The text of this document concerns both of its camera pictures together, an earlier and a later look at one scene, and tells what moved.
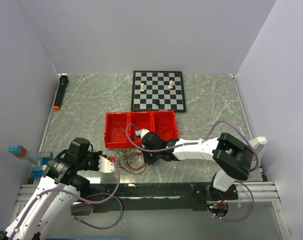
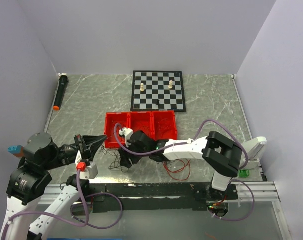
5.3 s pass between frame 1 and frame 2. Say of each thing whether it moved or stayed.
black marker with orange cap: stayed
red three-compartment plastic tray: stayed
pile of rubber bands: moved
